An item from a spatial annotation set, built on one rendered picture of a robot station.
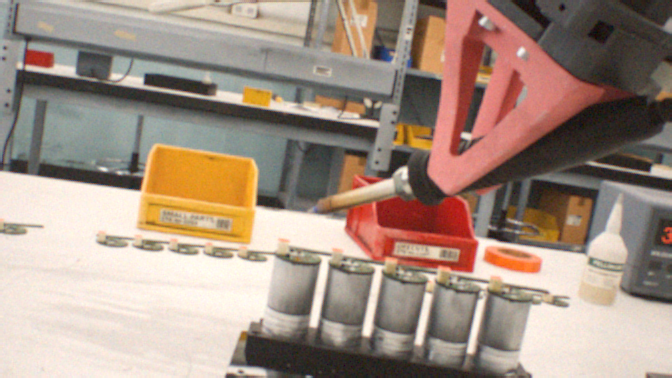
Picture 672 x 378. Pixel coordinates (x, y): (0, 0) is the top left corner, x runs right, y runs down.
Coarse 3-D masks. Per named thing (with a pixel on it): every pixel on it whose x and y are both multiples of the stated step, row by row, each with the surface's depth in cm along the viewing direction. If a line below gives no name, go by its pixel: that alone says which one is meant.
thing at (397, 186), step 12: (396, 180) 34; (348, 192) 36; (360, 192) 36; (372, 192) 35; (384, 192) 35; (396, 192) 34; (408, 192) 34; (324, 204) 37; (336, 204) 37; (348, 204) 36; (360, 204) 36
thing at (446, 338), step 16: (432, 304) 40; (448, 304) 39; (464, 304) 39; (432, 320) 40; (448, 320) 39; (464, 320) 39; (432, 336) 40; (448, 336) 39; (464, 336) 40; (432, 352) 40; (448, 352) 39; (464, 352) 40
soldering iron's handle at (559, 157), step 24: (648, 96) 26; (576, 120) 28; (600, 120) 27; (624, 120) 26; (648, 120) 26; (552, 144) 28; (576, 144) 28; (600, 144) 27; (624, 144) 27; (408, 168) 33; (504, 168) 30; (528, 168) 29; (552, 168) 29; (432, 192) 32; (456, 192) 32
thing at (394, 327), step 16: (400, 272) 40; (384, 288) 39; (400, 288) 39; (416, 288) 39; (384, 304) 39; (400, 304) 39; (416, 304) 39; (384, 320) 39; (400, 320) 39; (416, 320) 40; (384, 336) 39; (400, 336) 39; (416, 336) 40; (384, 352) 40; (400, 352) 39
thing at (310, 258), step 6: (276, 252) 40; (306, 252) 41; (282, 258) 39; (288, 258) 39; (294, 258) 39; (300, 258) 39; (306, 258) 39; (312, 258) 40; (318, 258) 40; (306, 264) 39; (312, 264) 39; (318, 264) 39
